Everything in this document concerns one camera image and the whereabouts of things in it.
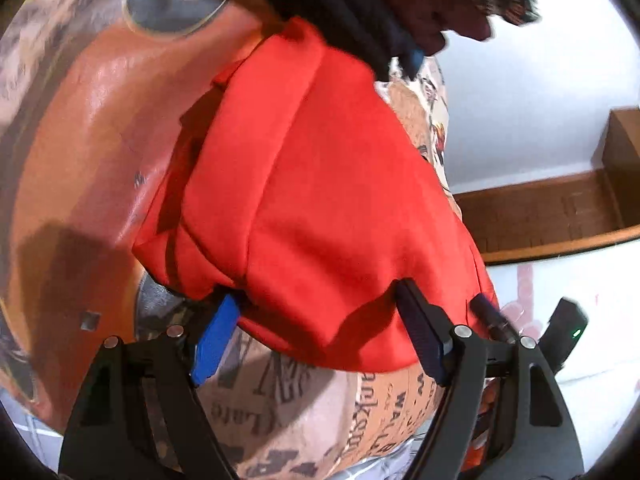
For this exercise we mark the brown wooden furniture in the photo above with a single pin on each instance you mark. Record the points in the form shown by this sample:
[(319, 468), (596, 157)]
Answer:
[(622, 160)]

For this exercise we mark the printed blanket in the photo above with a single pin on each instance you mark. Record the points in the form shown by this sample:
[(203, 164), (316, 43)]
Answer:
[(90, 135)]

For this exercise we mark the dark clothes pile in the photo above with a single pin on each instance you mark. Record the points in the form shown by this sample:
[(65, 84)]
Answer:
[(360, 5)]

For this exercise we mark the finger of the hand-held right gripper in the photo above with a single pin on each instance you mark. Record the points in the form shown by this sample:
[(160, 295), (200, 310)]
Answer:
[(492, 317)]

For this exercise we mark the red jacket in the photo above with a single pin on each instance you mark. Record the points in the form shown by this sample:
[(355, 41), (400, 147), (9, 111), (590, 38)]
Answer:
[(310, 200)]

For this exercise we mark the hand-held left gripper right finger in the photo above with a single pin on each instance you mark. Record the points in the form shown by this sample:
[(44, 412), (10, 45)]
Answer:
[(425, 332)]

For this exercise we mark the white bed sheet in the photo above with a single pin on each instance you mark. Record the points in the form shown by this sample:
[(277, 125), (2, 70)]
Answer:
[(555, 280)]

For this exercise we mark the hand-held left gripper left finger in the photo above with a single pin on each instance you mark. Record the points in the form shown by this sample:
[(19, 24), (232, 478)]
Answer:
[(217, 340)]

